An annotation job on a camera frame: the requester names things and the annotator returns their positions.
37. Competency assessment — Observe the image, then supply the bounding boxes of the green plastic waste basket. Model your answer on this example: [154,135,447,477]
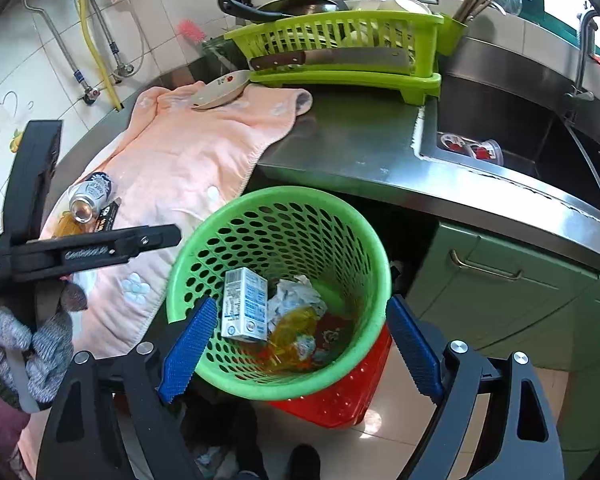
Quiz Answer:
[166,186,391,401]

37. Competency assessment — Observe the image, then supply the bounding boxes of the crumpled white paper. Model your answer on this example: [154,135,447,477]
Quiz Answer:
[268,275,327,333]

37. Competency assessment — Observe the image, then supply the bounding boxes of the black sachet packet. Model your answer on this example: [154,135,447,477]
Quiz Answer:
[93,198,121,233]

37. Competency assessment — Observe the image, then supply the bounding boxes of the steel sink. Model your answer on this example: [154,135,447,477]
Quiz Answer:
[419,37,600,221]

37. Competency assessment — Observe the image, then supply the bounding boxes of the green dish rack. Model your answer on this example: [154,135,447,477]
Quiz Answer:
[224,10,445,106]

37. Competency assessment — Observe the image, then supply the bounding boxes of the kitchen cleaver knife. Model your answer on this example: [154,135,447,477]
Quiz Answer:
[249,47,414,72]

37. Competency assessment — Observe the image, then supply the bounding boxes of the pink towel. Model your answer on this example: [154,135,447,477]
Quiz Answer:
[72,81,313,358]

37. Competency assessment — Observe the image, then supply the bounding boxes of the pink bottle brush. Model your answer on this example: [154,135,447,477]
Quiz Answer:
[176,20,207,44]

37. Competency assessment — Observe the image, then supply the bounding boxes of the chrome faucet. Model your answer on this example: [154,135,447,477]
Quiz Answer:
[569,6,598,102]

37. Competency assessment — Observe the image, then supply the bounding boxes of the yellow snack wrapper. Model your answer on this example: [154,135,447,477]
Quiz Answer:
[263,306,320,373]

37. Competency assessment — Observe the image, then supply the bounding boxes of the white ceramic plate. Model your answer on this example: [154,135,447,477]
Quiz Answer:
[190,70,250,110]

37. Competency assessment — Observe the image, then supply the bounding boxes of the green cabinet drawer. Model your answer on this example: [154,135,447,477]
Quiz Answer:
[400,222,598,368]

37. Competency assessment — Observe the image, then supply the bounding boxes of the left gloved hand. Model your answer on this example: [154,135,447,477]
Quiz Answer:
[0,280,87,414]

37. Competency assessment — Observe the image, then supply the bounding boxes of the black frying pan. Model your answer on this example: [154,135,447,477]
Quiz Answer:
[218,0,349,24]

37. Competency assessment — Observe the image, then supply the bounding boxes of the green chopstick holder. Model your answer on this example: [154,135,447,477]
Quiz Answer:
[437,13,467,56]

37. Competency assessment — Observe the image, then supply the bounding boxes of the white milk carton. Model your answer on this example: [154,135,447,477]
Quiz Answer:
[221,268,268,342]

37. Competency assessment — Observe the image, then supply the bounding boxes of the metal water pipe valve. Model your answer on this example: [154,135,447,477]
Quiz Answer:
[21,0,100,106]

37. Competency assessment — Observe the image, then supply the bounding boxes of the red plastic basket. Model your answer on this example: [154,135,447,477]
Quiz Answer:
[270,325,392,429]

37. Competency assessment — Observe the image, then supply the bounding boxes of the yellow gas hose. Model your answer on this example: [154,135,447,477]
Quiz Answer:
[75,0,124,112]

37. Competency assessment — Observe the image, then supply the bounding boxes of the silver blue drink can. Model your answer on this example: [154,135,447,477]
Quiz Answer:
[69,171,114,224]

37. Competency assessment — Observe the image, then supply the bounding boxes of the plastic cups in sink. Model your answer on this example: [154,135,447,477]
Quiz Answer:
[437,132,504,166]

